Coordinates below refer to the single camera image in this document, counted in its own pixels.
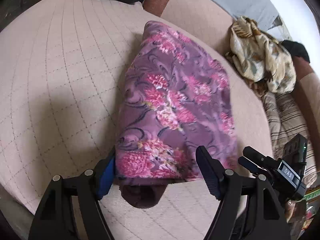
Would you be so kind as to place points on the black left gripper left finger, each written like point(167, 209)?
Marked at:
point(55, 216)

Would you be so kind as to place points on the small black cloth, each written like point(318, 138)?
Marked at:
point(296, 49)

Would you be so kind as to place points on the beige quilted sofa seat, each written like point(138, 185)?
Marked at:
point(62, 67)

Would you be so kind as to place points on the purple pink floral garment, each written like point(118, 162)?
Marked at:
point(176, 98)

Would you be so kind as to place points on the striped beige cloth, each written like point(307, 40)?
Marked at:
point(285, 121)

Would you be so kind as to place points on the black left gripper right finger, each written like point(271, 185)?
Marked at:
point(249, 208)

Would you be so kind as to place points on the cream floral crumpled cloth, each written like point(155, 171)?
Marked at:
point(264, 64)

